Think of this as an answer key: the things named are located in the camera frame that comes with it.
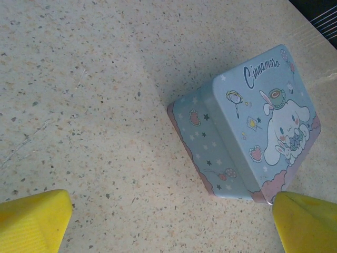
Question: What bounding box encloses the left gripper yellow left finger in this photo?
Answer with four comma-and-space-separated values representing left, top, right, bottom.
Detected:
0, 189, 74, 253

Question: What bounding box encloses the cartoon print tin box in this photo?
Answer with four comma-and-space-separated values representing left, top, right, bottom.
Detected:
167, 44, 322, 205

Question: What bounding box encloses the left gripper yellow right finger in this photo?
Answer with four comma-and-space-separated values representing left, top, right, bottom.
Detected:
271, 191, 337, 253

